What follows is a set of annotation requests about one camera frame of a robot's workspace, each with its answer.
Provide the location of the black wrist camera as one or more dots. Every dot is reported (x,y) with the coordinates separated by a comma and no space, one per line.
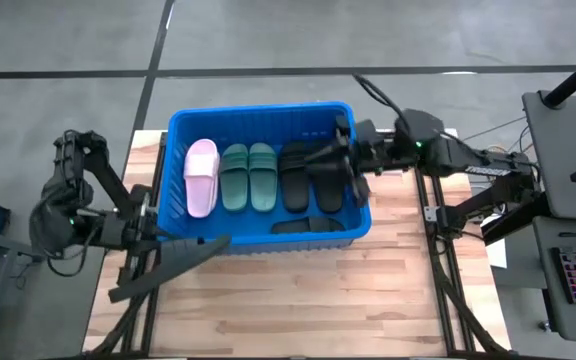
(368,132)
(139,192)

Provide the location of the black stand pole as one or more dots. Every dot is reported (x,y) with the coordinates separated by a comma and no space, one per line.
(575,80)

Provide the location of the grey keyboard desk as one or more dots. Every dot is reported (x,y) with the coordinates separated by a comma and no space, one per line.
(568,322)

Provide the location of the pink slide sandal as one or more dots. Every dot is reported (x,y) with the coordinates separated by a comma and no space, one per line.
(200,180)

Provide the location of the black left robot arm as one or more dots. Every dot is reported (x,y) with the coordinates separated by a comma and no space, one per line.
(78,200)

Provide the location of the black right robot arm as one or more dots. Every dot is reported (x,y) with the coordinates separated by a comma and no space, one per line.
(478,165)

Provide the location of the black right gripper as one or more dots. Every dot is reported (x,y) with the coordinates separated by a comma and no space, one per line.
(378,155)

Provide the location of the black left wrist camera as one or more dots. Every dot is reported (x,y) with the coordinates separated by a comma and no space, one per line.
(139,192)

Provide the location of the black slide sandal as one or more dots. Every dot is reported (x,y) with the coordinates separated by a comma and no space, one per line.
(178,260)
(308,226)
(328,192)
(294,185)

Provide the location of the black metal table frame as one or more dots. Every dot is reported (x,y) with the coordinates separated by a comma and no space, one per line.
(440,280)
(140,300)

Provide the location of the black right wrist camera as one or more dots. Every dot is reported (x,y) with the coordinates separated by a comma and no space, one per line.
(368,132)

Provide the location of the green slide sandal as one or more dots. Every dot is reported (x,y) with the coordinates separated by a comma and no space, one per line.
(263,180)
(234,180)

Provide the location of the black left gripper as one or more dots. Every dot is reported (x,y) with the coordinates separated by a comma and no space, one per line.
(133,230)

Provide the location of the black desk support bar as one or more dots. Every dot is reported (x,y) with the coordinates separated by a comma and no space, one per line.
(518,222)

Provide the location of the blue plastic bin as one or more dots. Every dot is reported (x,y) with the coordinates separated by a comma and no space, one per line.
(268,125)

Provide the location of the white paper sheet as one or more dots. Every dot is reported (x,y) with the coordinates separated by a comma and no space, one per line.
(497,252)

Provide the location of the black desk castor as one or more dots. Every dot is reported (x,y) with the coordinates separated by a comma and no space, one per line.
(546,326)

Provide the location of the grey desk top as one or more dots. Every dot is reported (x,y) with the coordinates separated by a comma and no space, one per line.
(558,130)

